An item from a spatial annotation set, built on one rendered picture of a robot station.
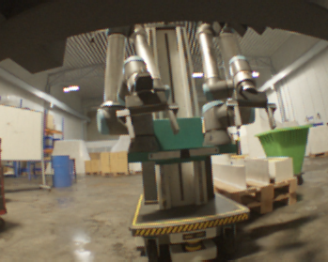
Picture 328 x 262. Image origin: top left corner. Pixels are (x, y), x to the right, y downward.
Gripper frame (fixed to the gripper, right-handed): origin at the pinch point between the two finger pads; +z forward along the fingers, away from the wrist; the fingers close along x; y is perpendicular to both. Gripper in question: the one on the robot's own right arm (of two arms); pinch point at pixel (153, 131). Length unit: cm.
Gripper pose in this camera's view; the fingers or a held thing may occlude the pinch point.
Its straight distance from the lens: 54.7
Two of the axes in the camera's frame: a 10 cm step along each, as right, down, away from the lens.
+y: -1.2, 5.3, 8.4
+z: 2.7, 8.3, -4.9
